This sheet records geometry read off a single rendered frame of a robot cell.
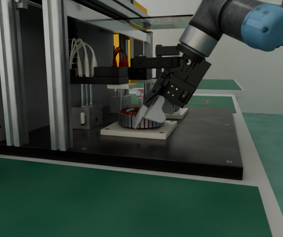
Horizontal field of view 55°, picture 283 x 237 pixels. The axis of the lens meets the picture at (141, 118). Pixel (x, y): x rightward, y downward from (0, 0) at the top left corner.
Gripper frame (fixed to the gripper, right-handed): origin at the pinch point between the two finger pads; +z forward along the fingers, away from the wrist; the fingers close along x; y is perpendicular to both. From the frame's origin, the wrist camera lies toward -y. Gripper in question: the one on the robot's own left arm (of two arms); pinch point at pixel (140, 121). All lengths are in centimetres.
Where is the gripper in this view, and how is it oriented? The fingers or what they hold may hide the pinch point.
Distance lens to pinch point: 66.4
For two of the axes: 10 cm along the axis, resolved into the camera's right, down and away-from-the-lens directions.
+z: -4.8, 8.3, 3.0
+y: 8.3, 5.4, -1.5
